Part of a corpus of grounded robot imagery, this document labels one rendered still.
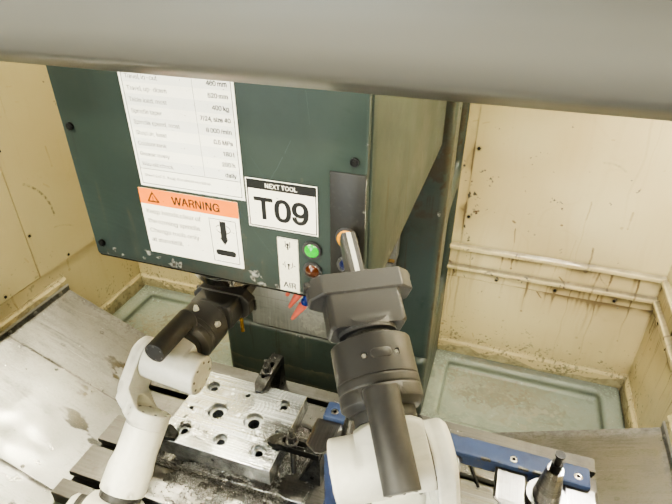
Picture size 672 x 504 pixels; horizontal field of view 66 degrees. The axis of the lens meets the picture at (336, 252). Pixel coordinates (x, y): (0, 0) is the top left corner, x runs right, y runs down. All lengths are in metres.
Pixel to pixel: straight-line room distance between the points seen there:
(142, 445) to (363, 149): 0.57
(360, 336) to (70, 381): 1.52
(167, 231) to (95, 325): 1.34
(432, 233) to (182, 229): 0.80
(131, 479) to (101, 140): 0.51
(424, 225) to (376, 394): 0.94
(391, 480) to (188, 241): 0.45
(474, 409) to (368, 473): 1.45
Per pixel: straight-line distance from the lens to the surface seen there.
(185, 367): 0.87
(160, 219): 0.79
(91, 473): 1.47
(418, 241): 1.42
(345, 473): 0.53
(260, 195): 0.68
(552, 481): 0.94
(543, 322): 1.98
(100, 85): 0.76
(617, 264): 1.85
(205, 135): 0.68
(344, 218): 0.64
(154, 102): 0.71
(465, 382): 2.04
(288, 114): 0.62
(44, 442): 1.86
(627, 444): 1.71
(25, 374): 1.98
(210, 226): 0.74
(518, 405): 2.01
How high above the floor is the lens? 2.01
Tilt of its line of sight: 32 degrees down
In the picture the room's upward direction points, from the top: straight up
